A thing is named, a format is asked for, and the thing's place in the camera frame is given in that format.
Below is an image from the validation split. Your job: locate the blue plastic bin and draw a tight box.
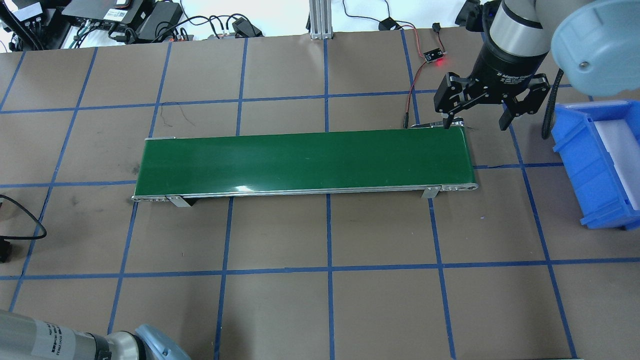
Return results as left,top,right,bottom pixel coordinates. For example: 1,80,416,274
551,99,640,230

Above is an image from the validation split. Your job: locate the aluminium extrusion post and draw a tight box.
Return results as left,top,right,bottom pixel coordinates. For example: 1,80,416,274
308,0,334,40

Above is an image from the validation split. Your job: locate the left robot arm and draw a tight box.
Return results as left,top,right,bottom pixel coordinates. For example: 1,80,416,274
0,310,190,360

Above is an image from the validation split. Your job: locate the black power brick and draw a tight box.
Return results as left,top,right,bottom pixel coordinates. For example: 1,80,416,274
135,1,183,44

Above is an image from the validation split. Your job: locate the small circuit board red LED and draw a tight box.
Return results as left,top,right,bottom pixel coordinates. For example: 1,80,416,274
422,47,447,64

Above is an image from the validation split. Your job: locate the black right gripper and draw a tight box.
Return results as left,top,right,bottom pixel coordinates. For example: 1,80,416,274
433,41,551,131

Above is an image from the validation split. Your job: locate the red black wire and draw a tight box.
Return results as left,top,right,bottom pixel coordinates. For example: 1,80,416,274
342,0,447,130

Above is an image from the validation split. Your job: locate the green conveyor belt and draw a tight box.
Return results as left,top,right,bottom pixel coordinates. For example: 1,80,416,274
132,126,479,207

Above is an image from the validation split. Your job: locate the black power adapter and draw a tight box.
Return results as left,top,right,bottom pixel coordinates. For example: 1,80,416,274
231,17,264,38

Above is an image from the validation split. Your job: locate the black cable loop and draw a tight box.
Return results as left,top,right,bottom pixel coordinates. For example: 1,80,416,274
0,194,48,263

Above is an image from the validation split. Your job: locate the black electronics box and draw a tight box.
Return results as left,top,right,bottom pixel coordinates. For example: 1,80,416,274
61,0,156,32

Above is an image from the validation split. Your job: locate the thin dark thread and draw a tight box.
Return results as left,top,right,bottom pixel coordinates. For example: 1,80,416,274
158,102,196,128

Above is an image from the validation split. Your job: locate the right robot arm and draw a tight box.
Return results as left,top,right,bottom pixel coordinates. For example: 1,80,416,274
433,0,640,130

